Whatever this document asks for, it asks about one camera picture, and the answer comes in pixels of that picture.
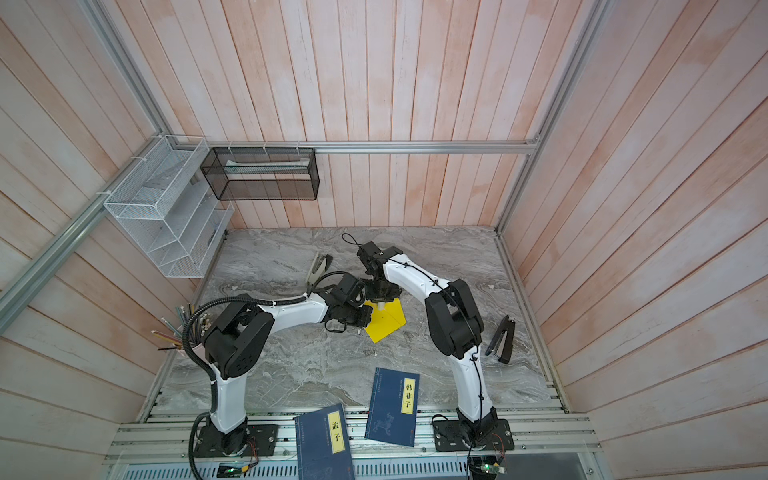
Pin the pen holder with pencils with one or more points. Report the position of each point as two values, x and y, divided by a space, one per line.
172 332

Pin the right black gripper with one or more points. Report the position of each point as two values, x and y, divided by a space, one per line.
393 294

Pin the blue book on table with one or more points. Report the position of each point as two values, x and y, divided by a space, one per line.
393 407

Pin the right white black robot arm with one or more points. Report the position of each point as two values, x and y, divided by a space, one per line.
455 328

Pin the black mesh basket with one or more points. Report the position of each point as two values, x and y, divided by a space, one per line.
262 173

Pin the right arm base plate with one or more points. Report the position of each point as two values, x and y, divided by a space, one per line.
489 434

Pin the aluminium frame rail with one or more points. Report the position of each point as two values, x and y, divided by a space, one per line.
389 147

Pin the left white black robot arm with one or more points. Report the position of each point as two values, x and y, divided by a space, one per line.
226 336

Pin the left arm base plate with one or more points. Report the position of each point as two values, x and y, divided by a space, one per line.
244 441

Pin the blue book on rail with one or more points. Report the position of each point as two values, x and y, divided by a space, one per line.
322 441

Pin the yellow envelope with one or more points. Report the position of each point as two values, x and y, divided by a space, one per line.
386 318

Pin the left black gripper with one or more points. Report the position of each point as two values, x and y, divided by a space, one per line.
365 318

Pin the white wire mesh shelf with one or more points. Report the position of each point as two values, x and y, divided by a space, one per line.
169 209

